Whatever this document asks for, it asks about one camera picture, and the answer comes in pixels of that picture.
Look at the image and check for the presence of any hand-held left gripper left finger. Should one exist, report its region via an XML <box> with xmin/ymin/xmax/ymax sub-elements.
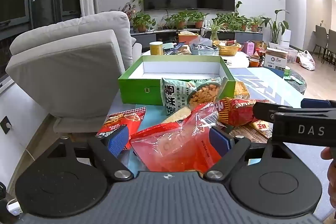
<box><xmin>45</xmin><ymin>125</ymin><xmax>134</xmax><ymax>183</ymax></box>

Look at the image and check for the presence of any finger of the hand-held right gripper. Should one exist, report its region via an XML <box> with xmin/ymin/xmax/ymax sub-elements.
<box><xmin>253</xmin><ymin>100</ymin><xmax>294</xmax><ymax>123</ymax></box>
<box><xmin>301</xmin><ymin>98</ymin><xmax>336</xmax><ymax>109</ymax></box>

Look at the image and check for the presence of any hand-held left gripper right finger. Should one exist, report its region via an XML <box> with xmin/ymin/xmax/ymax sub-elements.
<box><xmin>204</xmin><ymin>126</ymin><xmax>292</xmax><ymax>183</ymax></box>

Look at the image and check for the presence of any yellow red-print snack packet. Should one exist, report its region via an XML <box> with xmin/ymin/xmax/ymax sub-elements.
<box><xmin>249</xmin><ymin>120</ymin><xmax>274</xmax><ymax>140</ymax></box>

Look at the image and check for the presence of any red yellow-striped snack packet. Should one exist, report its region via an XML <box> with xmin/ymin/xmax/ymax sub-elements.
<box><xmin>215</xmin><ymin>97</ymin><xmax>269</xmax><ymax>126</ymax></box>

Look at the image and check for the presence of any brown snack packet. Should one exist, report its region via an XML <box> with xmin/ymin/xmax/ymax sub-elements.
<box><xmin>228</xmin><ymin>124</ymin><xmax>269</xmax><ymax>144</ymax></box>

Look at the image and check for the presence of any red transparent plastic bag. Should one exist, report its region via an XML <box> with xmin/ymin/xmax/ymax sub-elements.
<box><xmin>130</xmin><ymin>103</ymin><xmax>229</xmax><ymax>172</ymax></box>

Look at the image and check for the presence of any pale yellow snack bag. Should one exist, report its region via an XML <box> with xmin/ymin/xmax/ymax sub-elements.
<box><xmin>161</xmin><ymin>106</ymin><xmax>193</xmax><ymax>125</ymax></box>

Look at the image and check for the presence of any green cardboard box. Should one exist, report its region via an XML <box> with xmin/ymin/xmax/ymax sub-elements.
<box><xmin>118</xmin><ymin>55</ymin><xmax>236</xmax><ymax>106</ymax></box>

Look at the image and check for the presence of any green snack bag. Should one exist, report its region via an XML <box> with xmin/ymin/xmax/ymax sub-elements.
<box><xmin>160</xmin><ymin>76</ymin><xmax>228</xmax><ymax>115</ymax></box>

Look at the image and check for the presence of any person's right hand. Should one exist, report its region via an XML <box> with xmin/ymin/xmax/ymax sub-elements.
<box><xmin>321</xmin><ymin>147</ymin><xmax>336</xmax><ymax>209</ymax></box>

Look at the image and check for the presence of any dark round table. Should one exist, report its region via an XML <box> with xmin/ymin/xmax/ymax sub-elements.
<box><xmin>273</xmin><ymin>67</ymin><xmax>307</xmax><ymax>94</ymax></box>

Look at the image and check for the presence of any blue grey printed tablecloth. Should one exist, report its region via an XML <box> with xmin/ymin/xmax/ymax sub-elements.
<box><xmin>106</xmin><ymin>67</ymin><xmax>307</xmax><ymax>174</ymax></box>

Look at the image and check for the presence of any green packets pile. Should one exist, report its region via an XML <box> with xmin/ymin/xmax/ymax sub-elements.
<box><xmin>283</xmin><ymin>67</ymin><xmax>302</xmax><ymax>83</ymax></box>

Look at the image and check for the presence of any white plastic bag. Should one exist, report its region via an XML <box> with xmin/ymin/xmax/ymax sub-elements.
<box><xmin>297</xmin><ymin>50</ymin><xmax>315</xmax><ymax>71</ymax></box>

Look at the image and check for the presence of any white blue cardboard carton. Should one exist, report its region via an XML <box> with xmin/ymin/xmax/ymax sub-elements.
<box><xmin>264</xmin><ymin>48</ymin><xmax>289</xmax><ymax>72</ymax></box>

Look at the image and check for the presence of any clear storage box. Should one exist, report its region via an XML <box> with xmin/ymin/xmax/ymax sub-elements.
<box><xmin>285</xmin><ymin>46</ymin><xmax>298</xmax><ymax>64</ymax></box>

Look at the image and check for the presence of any grey dining chair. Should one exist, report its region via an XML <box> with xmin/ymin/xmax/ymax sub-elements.
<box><xmin>325</xmin><ymin>29</ymin><xmax>336</xmax><ymax>64</ymax></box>
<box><xmin>314</xmin><ymin>25</ymin><xmax>328</xmax><ymax>56</ymax></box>

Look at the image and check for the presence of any pink box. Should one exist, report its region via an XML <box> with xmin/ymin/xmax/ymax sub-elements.
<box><xmin>244</xmin><ymin>41</ymin><xmax>256</xmax><ymax>54</ymax></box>

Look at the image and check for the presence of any yellow woven basket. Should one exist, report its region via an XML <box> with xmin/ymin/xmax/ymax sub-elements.
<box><xmin>213</xmin><ymin>40</ymin><xmax>243</xmax><ymax>56</ymax></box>

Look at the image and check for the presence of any white appliance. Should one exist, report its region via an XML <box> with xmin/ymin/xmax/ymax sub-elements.
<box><xmin>280</xmin><ymin>29</ymin><xmax>292</xmax><ymax>47</ymax></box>

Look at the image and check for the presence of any tall leafy plant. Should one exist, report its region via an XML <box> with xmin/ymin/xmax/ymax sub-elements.
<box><xmin>261</xmin><ymin>9</ymin><xmax>289</xmax><ymax>48</ymax></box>

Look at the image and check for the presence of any potted green plant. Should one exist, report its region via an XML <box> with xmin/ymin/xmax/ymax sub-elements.
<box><xmin>217</xmin><ymin>13</ymin><xmax>251</xmax><ymax>31</ymax></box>
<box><xmin>249</xmin><ymin>16</ymin><xmax>263</xmax><ymax>32</ymax></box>
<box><xmin>131</xmin><ymin>12</ymin><xmax>156</xmax><ymax>33</ymax></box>
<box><xmin>164</xmin><ymin>11</ymin><xmax>189</xmax><ymax>30</ymax></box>
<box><xmin>188</xmin><ymin>11</ymin><xmax>209</xmax><ymax>29</ymax></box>

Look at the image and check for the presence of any grey sofa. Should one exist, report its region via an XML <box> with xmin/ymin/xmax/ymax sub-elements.
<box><xmin>6</xmin><ymin>11</ymin><xmax>142</xmax><ymax>135</ymax></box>

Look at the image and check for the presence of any grey organiser tray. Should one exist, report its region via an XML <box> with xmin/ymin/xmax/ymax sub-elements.
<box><xmin>189</xmin><ymin>38</ymin><xmax>218</xmax><ymax>55</ymax></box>

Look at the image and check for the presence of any spider plant in glass vase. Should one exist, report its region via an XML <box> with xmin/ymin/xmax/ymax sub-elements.
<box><xmin>206</xmin><ymin>18</ymin><xmax>229</xmax><ymax>41</ymax></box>

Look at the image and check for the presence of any yellow can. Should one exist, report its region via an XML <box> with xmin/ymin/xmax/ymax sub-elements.
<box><xmin>149</xmin><ymin>42</ymin><xmax>164</xmax><ymax>56</ymax></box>

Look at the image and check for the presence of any dark blue packet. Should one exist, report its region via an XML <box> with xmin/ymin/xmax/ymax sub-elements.
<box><xmin>164</xmin><ymin>44</ymin><xmax>190</xmax><ymax>55</ymax></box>

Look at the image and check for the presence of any orange tissue box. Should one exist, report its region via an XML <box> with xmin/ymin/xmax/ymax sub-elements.
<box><xmin>178</xmin><ymin>32</ymin><xmax>200</xmax><ymax>45</ymax></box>

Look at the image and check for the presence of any grey television cabinet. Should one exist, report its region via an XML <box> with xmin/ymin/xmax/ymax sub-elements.
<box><xmin>130</xmin><ymin>28</ymin><xmax>264</xmax><ymax>52</ymax></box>

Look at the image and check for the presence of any wall socket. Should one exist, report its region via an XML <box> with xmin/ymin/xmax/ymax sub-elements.
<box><xmin>0</xmin><ymin>116</ymin><xmax>12</xmax><ymax>135</ymax></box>

